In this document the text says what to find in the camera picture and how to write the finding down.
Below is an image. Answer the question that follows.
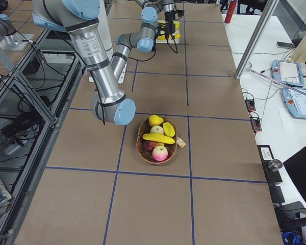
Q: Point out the aluminium frame post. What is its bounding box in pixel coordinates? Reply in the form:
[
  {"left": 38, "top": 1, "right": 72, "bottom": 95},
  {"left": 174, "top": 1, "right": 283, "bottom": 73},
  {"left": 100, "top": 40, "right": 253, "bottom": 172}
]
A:
[{"left": 235, "top": 0, "right": 279, "bottom": 79}]

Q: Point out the yellow banana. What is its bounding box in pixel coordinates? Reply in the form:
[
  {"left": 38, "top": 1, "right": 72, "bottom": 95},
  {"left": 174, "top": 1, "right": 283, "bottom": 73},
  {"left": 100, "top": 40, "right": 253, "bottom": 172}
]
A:
[
  {"left": 172, "top": 21, "right": 180, "bottom": 33},
  {"left": 156, "top": 31, "right": 181, "bottom": 43},
  {"left": 142, "top": 133, "right": 175, "bottom": 144}
]

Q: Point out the pink white apple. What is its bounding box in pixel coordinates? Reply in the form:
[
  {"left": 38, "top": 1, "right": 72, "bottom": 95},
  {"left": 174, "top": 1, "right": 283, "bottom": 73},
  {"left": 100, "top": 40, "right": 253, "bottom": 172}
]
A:
[
  {"left": 150, "top": 125, "right": 164, "bottom": 135},
  {"left": 152, "top": 146, "right": 168, "bottom": 162}
]

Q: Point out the white bear tray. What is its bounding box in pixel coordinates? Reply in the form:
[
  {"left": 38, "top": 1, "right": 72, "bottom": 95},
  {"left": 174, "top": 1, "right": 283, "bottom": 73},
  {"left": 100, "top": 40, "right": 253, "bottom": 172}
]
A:
[{"left": 156, "top": 20, "right": 181, "bottom": 44}]

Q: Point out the blue teach pendant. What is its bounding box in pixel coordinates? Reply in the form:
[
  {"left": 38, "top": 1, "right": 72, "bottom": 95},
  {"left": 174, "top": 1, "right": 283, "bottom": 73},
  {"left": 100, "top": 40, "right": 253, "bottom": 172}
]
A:
[
  {"left": 272, "top": 60, "right": 304, "bottom": 88},
  {"left": 282, "top": 88, "right": 306, "bottom": 119}
]

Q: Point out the yellow star fruit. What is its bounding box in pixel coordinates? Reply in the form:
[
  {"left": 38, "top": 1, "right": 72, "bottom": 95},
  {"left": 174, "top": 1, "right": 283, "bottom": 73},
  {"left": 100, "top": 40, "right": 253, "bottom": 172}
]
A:
[{"left": 163, "top": 122, "right": 175, "bottom": 137}]

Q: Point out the yellow pear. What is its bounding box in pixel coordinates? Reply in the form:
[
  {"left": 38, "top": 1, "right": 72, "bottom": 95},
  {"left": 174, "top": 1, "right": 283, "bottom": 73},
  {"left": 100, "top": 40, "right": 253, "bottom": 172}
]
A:
[{"left": 148, "top": 114, "right": 164, "bottom": 127}]

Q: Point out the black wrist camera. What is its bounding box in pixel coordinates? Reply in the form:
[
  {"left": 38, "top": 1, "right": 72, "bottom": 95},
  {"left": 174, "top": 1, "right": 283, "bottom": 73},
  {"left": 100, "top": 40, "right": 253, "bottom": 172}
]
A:
[{"left": 173, "top": 9, "right": 185, "bottom": 20}]

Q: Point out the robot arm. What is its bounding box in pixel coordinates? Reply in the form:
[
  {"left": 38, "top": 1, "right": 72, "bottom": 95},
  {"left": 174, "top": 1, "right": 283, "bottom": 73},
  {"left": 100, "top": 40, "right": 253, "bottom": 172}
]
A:
[
  {"left": 135, "top": 0, "right": 175, "bottom": 22},
  {"left": 32, "top": 1, "right": 175, "bottom": 125}
]

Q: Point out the long silver reach stick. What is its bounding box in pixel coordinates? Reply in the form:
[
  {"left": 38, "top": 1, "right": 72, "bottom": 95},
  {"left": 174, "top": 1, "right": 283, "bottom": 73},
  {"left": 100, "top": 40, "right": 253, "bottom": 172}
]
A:
[{"left": 245, "top": 65, "right": 306, "bottom": 96}]

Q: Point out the far blue teach pendant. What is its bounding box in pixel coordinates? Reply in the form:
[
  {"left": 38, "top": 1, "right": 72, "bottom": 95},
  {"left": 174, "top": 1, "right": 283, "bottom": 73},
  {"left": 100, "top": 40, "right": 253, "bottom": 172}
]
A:
[{"left": 272, "top": 60, "right": 304, "bottom": 88}]

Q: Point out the white camera pillar with base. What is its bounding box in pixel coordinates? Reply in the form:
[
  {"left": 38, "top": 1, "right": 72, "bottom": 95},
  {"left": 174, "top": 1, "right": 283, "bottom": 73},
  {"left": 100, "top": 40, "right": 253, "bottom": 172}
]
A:
[{"left": 97, "top": 0, "right": 128, "bottom": 84}]

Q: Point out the steel cup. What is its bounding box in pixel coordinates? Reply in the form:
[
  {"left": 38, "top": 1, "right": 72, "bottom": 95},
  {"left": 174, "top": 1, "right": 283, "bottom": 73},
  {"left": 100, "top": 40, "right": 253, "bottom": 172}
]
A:
[{"left": 267, "top": 159, "right": 283, "bottom": 172}]

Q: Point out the red bottle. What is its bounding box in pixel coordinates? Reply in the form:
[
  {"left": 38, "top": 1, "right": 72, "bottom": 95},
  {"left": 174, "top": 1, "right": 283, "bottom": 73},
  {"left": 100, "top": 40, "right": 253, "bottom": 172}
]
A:
[{"left": 224, "top": 0, "right": 237, "bottom": 23}]

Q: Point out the brown wicker basket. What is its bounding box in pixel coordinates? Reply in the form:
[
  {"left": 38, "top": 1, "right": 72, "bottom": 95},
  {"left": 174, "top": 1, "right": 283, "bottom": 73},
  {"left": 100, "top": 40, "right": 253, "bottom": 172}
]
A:
[{"left": 137, "top": 114, "right": 177, "bottom": 164}]

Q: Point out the paper basket tag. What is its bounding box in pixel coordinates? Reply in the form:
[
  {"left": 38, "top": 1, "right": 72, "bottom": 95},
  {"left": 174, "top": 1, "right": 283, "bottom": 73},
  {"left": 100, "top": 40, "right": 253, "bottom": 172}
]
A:
[{"left": 177, "top": 137, "right": 186, "bottom": 148}]

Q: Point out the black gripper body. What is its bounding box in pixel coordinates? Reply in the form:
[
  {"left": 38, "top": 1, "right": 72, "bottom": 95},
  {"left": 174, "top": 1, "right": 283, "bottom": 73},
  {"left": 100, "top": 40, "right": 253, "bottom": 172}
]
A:
[
  {"left": 164, "top": 10, "right": 174, "bottom": 22},
  {"left": 164, "top": 22, "right": 174, "bottom": 35}
]

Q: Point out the red yellow apple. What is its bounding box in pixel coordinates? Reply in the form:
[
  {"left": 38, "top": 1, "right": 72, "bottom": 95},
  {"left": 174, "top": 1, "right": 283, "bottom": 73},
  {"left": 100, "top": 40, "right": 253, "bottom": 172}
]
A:
[{"left": 142, "top": 141, "right": 164, "bottom": 152}]

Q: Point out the near blue teach pendant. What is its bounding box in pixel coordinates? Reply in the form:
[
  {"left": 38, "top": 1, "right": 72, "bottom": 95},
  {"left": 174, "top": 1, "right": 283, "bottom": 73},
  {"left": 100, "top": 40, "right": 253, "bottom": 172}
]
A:
[{"left": 282, "top": 88, "right": 306, "bottom": 119}]

